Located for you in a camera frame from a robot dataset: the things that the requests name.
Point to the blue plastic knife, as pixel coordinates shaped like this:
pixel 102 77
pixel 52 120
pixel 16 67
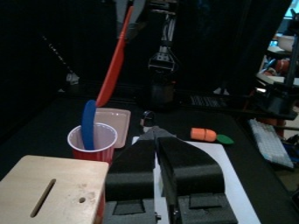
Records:
pixel 88 125

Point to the white computer keyboard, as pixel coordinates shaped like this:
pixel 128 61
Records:
pixel 270 143

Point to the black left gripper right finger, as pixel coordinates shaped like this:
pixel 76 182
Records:
pixel 191 175

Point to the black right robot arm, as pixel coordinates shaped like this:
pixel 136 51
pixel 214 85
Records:
pixel 163 61

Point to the black equipment stand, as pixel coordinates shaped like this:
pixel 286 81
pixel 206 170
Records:
pixel 278 102

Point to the red plastic cup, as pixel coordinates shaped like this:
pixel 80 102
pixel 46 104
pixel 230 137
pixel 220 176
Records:
pixel 103 143

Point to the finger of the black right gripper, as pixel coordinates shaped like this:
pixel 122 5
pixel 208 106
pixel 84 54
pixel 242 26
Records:
pixel 138 11
pixel 122 17

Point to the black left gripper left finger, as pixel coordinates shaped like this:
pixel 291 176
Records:
pixel 130 172

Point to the pink translucent plastic container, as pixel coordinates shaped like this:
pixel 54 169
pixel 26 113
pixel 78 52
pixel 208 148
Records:
pixel 116 122

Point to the orange toy carrot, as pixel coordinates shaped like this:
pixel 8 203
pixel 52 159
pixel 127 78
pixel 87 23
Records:
pixel 202 134

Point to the wooden box with slot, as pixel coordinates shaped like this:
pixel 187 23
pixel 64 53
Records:
pixel 54 189

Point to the white cutting board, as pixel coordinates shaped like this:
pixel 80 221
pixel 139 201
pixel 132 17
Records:
pixel 238 198

